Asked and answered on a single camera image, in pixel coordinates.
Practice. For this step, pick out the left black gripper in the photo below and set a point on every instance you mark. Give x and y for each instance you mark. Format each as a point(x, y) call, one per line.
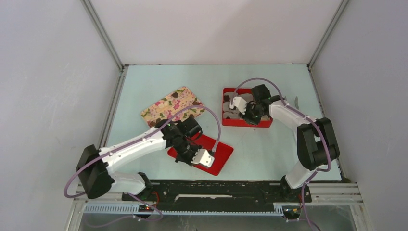
point(188, 160)

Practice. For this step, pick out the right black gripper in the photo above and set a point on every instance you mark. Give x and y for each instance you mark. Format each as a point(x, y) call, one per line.
point(248, 119)

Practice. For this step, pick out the red chocolate box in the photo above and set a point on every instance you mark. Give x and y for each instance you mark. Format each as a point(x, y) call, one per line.
point(230, 118)

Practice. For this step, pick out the red box lid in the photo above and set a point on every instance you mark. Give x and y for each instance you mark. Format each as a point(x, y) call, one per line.
point(221, 154)

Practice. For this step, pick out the white handled metal tongs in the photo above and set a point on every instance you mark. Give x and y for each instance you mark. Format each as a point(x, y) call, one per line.
point(292, 102)

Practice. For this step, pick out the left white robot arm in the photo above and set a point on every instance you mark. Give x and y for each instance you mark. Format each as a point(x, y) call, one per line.
point(99, 168)

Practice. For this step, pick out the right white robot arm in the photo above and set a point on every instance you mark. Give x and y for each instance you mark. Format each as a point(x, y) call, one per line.
point(316, 141)

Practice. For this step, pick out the floral pattern tray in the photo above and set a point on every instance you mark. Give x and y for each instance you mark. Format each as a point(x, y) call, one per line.
point(167, 106)

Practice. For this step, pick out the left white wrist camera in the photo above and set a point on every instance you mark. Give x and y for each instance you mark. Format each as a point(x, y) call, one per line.
point(203, 157)

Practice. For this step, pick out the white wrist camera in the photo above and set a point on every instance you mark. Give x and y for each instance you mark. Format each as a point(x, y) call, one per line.
point(203, 157)
point(238, 103)

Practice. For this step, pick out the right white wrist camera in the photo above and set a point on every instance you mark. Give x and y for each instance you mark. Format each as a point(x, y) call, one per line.
point(238, 103)

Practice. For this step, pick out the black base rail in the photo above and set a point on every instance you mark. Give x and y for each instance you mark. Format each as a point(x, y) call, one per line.
point(222, 196)

